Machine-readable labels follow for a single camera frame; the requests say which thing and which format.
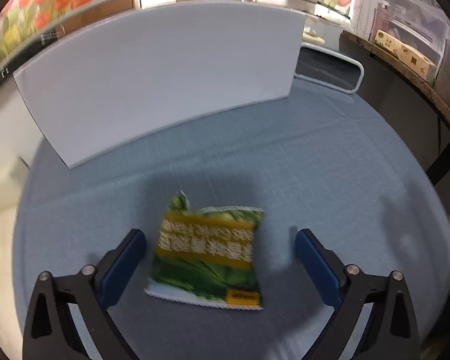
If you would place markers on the white storage box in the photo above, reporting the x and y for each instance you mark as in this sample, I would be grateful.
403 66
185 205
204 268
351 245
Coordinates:
142 71

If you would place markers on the wooden side shelf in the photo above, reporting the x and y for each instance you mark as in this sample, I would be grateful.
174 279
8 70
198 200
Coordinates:
415 82

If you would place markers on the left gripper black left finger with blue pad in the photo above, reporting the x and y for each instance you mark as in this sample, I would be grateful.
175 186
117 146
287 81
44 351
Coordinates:
50 331

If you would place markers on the black white bluetooth speaker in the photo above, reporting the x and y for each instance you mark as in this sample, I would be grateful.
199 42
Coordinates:
329 68

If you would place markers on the cream leather sofa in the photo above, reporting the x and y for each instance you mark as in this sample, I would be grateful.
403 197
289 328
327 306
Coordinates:
12 179

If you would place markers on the cream patterned long box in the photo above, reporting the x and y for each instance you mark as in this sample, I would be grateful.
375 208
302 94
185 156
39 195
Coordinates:
411 57

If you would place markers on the tissue box with tissue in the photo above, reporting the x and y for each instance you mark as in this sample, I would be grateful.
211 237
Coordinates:
310 36

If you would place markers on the small green snack packet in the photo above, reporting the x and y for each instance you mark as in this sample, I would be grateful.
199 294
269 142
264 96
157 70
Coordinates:
205 257

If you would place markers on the blue-grey tablecloth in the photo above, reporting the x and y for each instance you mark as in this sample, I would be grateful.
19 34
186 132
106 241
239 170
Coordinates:
317 159

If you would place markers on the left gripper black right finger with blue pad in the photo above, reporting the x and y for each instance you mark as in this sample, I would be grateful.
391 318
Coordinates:
391 331

